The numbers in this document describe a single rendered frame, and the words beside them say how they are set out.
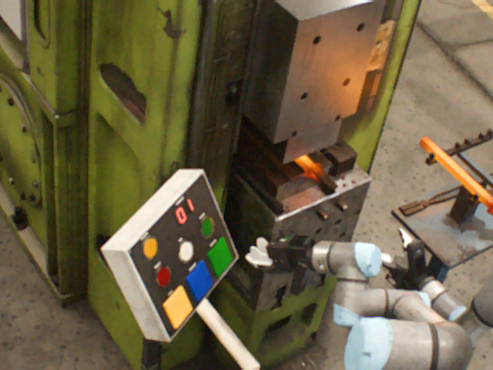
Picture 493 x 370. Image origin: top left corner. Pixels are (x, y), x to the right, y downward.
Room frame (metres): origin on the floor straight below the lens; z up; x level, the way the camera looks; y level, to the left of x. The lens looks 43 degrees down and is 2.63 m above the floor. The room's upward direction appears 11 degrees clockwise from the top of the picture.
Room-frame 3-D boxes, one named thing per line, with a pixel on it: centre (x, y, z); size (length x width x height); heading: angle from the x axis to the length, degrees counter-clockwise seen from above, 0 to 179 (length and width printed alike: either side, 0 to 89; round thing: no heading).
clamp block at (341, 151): (2.01, -0.24, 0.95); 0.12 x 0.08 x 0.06; 43
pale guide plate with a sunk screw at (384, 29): (2.16, -0.29, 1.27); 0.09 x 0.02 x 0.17; 133
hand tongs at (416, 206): (2.27, -0.77, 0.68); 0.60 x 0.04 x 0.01; 128
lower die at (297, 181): (2.00, -0.01, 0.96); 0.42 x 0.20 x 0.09; 43
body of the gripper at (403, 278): (1.54, -0.48, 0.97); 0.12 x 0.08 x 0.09; 43
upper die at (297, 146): (2.00, -0.01, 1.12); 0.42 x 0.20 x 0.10; 43
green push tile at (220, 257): (1.45, 0.04, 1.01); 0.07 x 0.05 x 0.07; 158
